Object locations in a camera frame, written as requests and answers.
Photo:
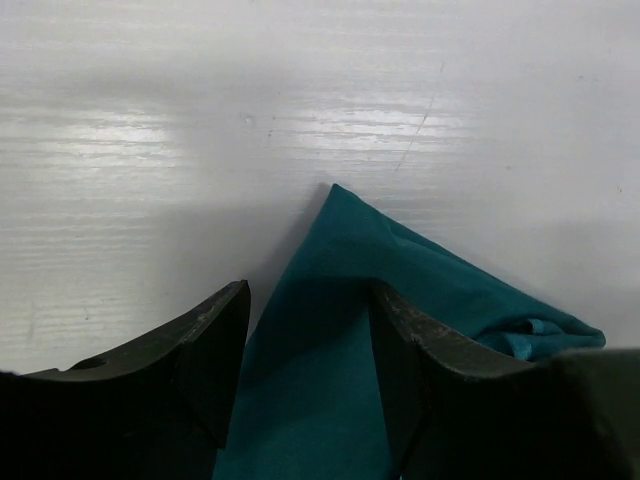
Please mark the teal cloth napkin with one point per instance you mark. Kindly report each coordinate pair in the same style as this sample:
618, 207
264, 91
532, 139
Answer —
308, 404

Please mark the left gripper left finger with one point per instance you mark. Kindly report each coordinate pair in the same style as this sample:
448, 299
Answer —
156, 407

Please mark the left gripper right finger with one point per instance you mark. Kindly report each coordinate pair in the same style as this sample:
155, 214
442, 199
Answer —
455, 409

